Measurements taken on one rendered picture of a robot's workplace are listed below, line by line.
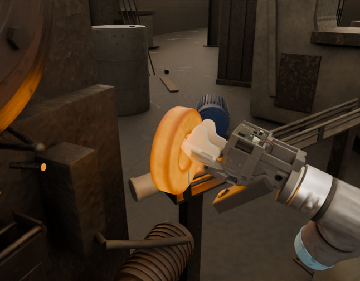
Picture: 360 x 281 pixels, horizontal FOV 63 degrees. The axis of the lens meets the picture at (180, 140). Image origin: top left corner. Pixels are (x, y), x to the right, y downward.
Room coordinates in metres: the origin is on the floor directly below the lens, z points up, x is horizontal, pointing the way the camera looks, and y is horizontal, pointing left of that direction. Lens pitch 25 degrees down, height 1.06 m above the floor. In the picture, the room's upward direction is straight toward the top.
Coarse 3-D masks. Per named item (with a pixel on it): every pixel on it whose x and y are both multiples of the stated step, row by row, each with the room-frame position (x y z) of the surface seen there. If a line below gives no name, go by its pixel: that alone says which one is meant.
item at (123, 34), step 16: (96, 32) 3.01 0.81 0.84; (112, 32) 2.95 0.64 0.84; (128, 32) 2.99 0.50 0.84; (144, 32) 3.16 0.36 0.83; (96, 48) 3.03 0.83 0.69; (112, 48) 2.96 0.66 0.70; (128, 48) 2.99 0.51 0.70; (144, 48) 3.14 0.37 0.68; (96, 64) 3.05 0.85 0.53; (112, 64) 2.96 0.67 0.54; (128, 64) 2.98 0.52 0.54; (144, 64) 3.13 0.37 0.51; (112, 80) 2.96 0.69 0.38; (128, 80) 2.98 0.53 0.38; (144, 80) 3.11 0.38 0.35; (128, 96) 2.97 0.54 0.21; (144, 96) 3.10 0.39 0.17; (128, 112) 2.97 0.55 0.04
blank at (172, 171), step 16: (176, 112) 0.46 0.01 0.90; (192, 112) 0.49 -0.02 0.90; (160, 128) 0.44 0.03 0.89; (176, 128) 0.43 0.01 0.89; (192, 128) 0.49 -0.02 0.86; (160, 144) 0.42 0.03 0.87; (176, 144) 0.43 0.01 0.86; (160, 160) 0.41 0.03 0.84; (176, 160) 0.43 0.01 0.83; (160, 176) 0.41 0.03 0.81; (176, 176) 0.43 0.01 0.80; (192, 176) 0.49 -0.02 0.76; (176, 192) 0.43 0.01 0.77
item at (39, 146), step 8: (8, 128) 0.46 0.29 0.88; (16, 136) 0.41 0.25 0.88; (24, 136) 0.39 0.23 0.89; (0, 144) 0.40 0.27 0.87; (8, 144) 0.38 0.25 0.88; (16, 144) 0.37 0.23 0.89; (24, 144) 0.35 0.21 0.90; (32, 144) 0.34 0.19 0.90; (40, 144) 0.33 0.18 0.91; (40, 152) 0.33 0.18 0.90; (16, 168) 0.34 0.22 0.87; (24, 168) 0.34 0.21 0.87; (32, 168) 0.33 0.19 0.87; (40, 168) 0.33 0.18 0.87
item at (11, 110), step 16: (48, 0) 0.49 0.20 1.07; (48, 16) 0.49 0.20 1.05; (48, 32) 0.48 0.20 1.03; (48, 48) 0.48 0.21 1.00; (32, 64) 0.45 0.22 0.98; (32, 80) 0.44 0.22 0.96; (16, 96) 0.41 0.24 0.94; (0, 112) 0.39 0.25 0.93; (16, 112) 0.41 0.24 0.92; (0, 128) 0.38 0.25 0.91
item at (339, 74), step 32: (288, 0) 2.73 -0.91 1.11; (320, 0) 2.60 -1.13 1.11; (256, 32) 2.90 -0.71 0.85; (288, 32) 2.70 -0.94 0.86; (320, 32) 2.46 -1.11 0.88; (352, 32) 2.36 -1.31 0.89; (256, 64) 2.87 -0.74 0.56; (288, 64) 2.66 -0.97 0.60; (320, 64) 2.50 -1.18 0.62; (352, 64) 2.35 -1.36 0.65; (256, 96) 2.85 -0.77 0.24; (288, 96) 2.63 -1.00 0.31; (320, 96) 2.47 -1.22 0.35; (352, 96) 2.32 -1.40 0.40
